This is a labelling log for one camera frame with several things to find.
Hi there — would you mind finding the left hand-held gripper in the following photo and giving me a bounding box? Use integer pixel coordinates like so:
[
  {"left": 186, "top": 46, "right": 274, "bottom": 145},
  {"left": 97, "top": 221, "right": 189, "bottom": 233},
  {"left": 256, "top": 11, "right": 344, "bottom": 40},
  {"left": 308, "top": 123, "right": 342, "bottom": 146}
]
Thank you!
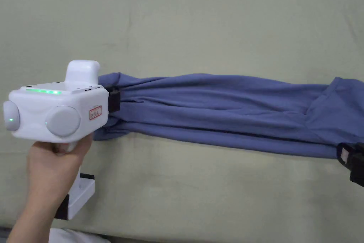
[{"left": 2, "top": 60, "right": 122, "bottom": 221}]

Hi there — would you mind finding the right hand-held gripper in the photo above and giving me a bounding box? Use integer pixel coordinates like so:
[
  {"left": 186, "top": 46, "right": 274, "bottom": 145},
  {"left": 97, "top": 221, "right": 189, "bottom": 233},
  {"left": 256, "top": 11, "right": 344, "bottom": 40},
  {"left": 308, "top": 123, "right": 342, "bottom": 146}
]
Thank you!
[{"left": 337, "top": 142, "right": 364, "bottom": 188}]

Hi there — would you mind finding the person's left hand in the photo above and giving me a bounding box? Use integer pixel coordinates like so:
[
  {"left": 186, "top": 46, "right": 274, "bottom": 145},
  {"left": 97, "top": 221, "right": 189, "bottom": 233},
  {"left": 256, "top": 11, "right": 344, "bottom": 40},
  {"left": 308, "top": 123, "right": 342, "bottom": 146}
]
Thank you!
[{"left": 27, "top": 133, "right": 93, "bottom": 212}]

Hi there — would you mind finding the person's left forearm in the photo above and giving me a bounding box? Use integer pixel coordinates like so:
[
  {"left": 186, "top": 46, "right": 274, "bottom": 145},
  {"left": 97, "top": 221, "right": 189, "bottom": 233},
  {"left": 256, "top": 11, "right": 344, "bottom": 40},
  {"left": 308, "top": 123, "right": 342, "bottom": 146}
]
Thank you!
[{"left": 5, "top": 196, "right": 59, "bottom": 243}]

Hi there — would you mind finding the person's body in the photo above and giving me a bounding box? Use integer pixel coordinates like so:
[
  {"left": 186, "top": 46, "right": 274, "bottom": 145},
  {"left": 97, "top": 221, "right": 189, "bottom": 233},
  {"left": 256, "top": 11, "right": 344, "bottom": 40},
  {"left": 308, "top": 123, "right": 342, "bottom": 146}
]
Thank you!
[{"left": 0, "top": 225, "right": 112, "bottom": 243}]

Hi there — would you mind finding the bed with pale green sheet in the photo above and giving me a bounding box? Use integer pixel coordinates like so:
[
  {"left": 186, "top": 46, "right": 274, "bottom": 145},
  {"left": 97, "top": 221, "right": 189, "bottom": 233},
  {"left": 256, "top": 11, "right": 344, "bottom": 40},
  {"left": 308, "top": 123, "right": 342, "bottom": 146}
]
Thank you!
[{"left": 0, "top": 0, "right": 364, "bottom": 243}]

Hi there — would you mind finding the dark blue shirt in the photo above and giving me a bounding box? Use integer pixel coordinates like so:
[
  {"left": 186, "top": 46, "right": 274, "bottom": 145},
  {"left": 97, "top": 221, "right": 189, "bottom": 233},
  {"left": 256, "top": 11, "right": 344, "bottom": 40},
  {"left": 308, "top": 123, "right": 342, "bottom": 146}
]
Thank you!
[{"left": 92, "top": 72, "right": 364, "bottom": 161}]

